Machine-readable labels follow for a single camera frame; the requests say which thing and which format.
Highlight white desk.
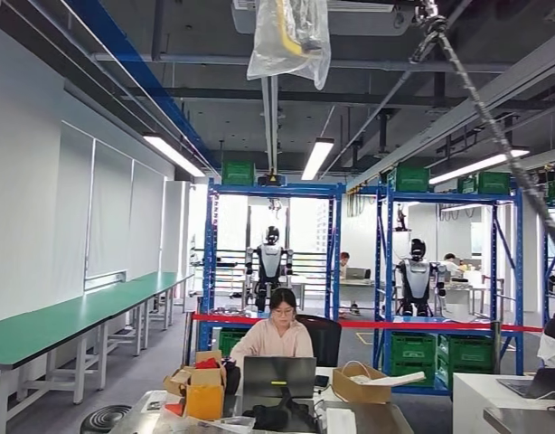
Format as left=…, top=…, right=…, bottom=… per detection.
left=452, top=372, right=555, bottom=434

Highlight clear bag over hoist control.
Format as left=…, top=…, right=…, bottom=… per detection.
left=246, top=0, right=333, bottom=91

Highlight steel stanchion post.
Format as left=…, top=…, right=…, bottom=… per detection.
left=492, top=321, right=503, bottom=375
left=182, top=311, right=196, bottom=368

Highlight ceiling light strip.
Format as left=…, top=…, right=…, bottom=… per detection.
left=142, top=133, right=207, bottom=179
left=301, top=137, right=336, bottom=182
left=428, top=148, right=530, bottom=185

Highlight brown cardboard box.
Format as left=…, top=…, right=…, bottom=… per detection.
left=332, top=362, right=392, bottom=405

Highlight blue ceiling beam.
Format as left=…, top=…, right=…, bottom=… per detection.
left=62, top=0, right=219, bottom=172

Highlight yellow open cardboard box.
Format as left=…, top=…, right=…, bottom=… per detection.
left=163, top=350, right=228, bottom=421

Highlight silver black humanoid robot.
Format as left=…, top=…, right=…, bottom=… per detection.
left=245, top=225, right=296, bottom=314
left=392, top=238, right=448, bottom=318

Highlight steel table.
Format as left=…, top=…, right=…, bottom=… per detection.
left=109, top=389, right=414, bottom=434

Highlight braided safety rope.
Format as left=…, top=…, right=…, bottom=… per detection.
left=410, top=0, right=555, bottom=256

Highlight grey desk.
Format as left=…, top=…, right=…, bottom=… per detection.
left=339, top=279, right=378, bottom=307

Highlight blue metal shelf rack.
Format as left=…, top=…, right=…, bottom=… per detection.
left=198, top=177, right=346, bottom=354
left=373, top=182, right=526, bottom=397
left=542, top=200, right=555, bottom=327

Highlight long green-topped workbench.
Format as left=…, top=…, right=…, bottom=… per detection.
left=0, top=270, right=195, bottom=434

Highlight looped festoon cables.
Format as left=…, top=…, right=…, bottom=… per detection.
left=347, top=193, right=367, bottom=220

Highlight black office chair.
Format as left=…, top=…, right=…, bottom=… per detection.
left=296, top=314, right=343, bottom=368

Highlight red barrier belt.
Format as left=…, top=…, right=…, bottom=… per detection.
left=191, top=313, right=545, bottom=335

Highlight black laptop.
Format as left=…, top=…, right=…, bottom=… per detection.
left=496, top=366, right=555, bottom=401

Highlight steel workbench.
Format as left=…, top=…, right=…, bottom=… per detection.
left=483, top=406, right=555, bottom=434

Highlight white paper sheet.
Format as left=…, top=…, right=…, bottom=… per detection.
left=349, top=371, right=427, bottom=388

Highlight round black ribbed disc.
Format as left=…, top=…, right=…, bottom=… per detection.
left=80, top=404, right=133, bottom=434

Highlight silver ceiling rail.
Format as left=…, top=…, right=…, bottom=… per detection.
left=260, top=74, right=280, bottom=176

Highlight white roller blind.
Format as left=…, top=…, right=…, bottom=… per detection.
left=129, top=160, right=167, bottom=279
left=85, top=140, right=135, bottom=279
left=51, top=121, right=95, bottom=304

